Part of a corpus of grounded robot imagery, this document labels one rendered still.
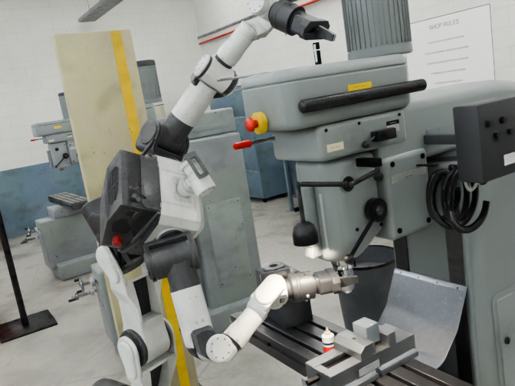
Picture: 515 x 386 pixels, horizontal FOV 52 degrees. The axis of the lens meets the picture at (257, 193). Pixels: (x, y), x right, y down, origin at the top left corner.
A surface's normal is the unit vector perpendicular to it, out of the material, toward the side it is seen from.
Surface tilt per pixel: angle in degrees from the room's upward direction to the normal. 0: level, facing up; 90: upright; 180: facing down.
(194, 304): 70
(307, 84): 90
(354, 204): 90
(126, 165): 59
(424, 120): 90
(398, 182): 90
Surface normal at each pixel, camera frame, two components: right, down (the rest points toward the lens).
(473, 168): -0.84, 0.22
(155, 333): 0.73, -0.15
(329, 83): 0.52, 0.07
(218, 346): 0.40, -0.25
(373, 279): 0.01, 0.25
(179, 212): 0.57, -0.51
